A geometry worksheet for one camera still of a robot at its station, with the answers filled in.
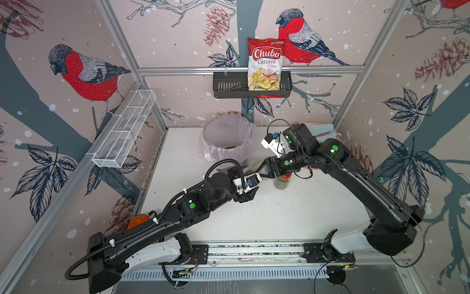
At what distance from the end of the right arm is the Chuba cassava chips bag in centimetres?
45

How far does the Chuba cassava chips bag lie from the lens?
2.78 feet

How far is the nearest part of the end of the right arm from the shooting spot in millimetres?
543
